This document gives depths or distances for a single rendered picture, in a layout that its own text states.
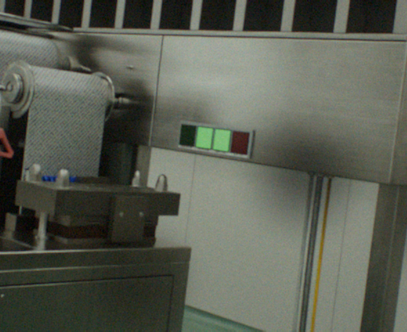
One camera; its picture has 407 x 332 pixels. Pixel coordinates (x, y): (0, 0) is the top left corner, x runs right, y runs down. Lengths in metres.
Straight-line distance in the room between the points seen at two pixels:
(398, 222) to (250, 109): 0.43
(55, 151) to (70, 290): 0.40
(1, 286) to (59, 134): 0.50
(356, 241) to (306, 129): 2.75
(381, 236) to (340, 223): 2.71
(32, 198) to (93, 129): 0.32
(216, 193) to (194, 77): 3.14
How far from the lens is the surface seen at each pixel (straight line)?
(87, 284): 2.05
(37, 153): 2.21
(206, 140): 2.16
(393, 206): 2.02
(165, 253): 2.19
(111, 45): 2.48
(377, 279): 2.05
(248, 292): 5.17
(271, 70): 2.05
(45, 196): 2.05
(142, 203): 2.16
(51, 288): 1.98
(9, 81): 2.23
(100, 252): 2.04
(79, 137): 2.28
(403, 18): 1.87
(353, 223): 4.70
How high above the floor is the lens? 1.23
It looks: 3 degrees down
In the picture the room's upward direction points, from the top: 7 degrees clockwise
